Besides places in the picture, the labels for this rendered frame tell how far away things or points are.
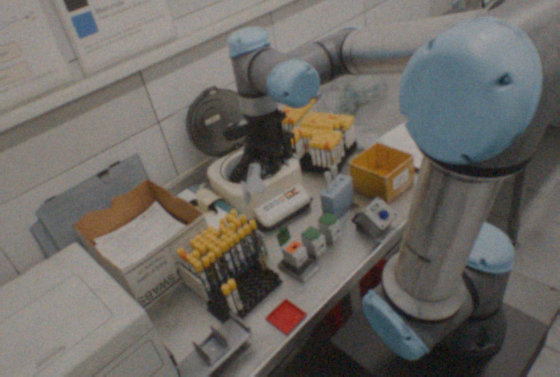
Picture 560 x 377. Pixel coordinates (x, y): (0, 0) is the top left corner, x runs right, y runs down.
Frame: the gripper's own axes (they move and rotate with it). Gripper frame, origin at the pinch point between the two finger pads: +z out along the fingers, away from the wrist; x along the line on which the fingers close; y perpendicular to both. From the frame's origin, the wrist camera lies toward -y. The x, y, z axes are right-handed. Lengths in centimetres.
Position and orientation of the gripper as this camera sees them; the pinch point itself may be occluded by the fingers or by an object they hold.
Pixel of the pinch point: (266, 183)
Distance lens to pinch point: 102.0
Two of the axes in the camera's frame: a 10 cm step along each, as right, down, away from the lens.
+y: 7.9, 2.8, -5.5
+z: 1.3, 7.9, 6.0
